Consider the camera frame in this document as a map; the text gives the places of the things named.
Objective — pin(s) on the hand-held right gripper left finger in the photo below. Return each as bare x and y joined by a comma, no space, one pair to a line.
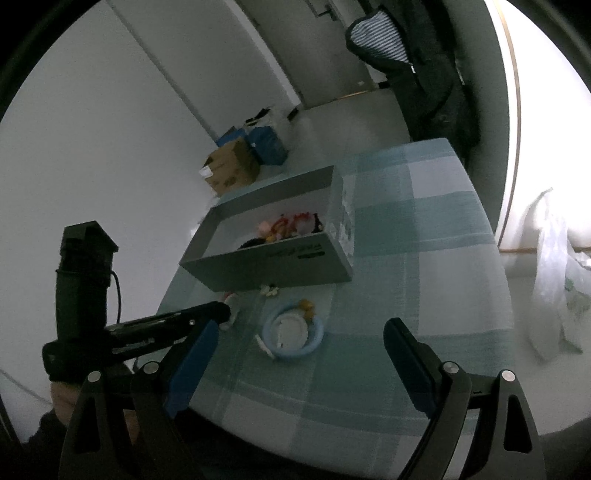
189,364

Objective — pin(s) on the person's left hand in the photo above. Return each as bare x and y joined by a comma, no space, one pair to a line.
64,399

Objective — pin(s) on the brown cardboard box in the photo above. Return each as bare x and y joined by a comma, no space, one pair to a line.
231,168

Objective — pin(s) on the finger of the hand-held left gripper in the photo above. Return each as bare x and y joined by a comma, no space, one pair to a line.
194,318

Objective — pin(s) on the grey door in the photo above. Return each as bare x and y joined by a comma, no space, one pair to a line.
300,46

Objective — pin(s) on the white slim hair clip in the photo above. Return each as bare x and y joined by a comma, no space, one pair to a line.
263,346

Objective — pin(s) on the white flower hair clip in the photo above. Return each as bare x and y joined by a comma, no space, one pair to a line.
269,291

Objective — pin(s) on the white plastic bag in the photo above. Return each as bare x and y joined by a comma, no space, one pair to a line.
277,121

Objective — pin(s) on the red hair accessory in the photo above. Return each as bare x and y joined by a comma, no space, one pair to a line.
280,226

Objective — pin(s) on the blue bag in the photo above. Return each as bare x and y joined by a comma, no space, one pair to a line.
270,143

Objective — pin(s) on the grey cardboard box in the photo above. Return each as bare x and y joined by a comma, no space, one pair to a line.
277,263

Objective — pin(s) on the light blue bangle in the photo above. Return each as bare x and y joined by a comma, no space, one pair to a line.
295,356

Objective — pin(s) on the bright framed window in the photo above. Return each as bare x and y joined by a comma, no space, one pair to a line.
554,138

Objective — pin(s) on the yellow duck hair clip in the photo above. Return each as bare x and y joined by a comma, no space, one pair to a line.
306,308

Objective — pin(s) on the clear plastic bag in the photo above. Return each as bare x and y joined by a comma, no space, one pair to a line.
549,286

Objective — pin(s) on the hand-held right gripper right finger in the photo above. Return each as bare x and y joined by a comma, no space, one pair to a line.
408,369

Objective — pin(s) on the green checked tablecloth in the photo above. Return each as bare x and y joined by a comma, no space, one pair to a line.
415,258

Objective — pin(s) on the black hanging coat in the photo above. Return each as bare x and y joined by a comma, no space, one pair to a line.
438,83

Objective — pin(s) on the person's left forearm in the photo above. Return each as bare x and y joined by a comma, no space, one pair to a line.
46,443

